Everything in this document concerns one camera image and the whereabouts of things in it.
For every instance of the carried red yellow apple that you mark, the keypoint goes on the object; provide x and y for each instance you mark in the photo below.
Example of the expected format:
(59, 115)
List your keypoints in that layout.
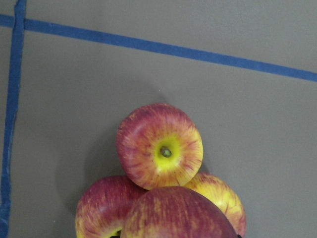
(175, 212)

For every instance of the red yellow apple left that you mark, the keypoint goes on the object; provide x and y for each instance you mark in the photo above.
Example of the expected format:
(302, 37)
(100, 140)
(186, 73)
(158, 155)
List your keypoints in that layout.
(159, 145)

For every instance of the red yellow apple front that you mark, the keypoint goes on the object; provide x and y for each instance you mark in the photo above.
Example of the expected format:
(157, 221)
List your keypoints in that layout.
(223, 196)

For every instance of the red yellow apple back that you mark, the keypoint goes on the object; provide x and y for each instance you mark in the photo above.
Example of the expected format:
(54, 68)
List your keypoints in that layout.
(102, 209)

